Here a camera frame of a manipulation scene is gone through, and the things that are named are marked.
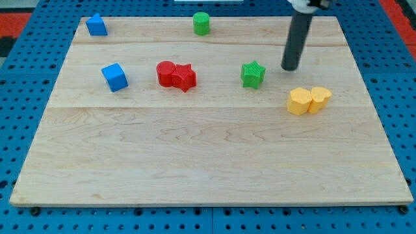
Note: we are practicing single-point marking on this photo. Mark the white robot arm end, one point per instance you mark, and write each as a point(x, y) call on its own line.
point(310, 6)

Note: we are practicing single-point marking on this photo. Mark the red star block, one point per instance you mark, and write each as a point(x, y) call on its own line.
point(184, 77)

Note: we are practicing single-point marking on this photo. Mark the green star block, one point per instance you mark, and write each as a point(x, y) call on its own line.
point(252, 74)

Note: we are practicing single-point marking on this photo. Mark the yellow hexagon block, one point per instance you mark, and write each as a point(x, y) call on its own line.
point(298, 101)

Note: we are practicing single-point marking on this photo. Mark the light wooden board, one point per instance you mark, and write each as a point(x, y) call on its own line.
point(218, 144)

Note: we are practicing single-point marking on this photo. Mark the red cylinder block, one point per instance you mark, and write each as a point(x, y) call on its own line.
point(164, 70)

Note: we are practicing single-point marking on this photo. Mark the green cylinder block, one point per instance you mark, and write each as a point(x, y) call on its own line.
point(201, 23)

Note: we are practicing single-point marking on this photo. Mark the blue cube block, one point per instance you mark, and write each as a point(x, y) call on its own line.
point(115, 77)

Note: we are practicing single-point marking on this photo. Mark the yellow heart block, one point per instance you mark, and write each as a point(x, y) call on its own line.
point(319, 99)

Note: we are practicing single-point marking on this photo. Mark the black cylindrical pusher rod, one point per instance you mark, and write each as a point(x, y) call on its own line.
point(298, 31)

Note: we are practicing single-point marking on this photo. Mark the blue triangular prism block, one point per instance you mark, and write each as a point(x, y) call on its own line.
point(96, 26)

